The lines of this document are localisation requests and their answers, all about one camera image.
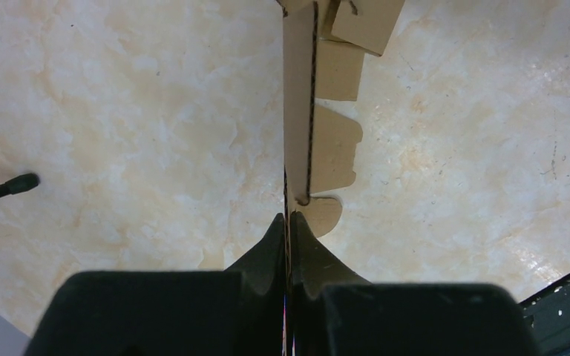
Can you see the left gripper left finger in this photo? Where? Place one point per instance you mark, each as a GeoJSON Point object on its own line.
{"type": "Point", "coordinates": [236, 311]}

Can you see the brown cardboard box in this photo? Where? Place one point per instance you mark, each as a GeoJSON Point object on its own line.
{"type": "Point", "coordinates": [324, 45]}

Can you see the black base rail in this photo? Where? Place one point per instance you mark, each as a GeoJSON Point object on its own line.
{"type": "Point", "coordinates": [547, 313]}

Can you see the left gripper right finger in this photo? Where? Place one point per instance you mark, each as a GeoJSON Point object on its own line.
{"type": "Point", "coordinates": [335, 311]}

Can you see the black tripod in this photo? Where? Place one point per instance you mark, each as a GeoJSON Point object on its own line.
{"type": "Point", "coordinates": [19, 184]}

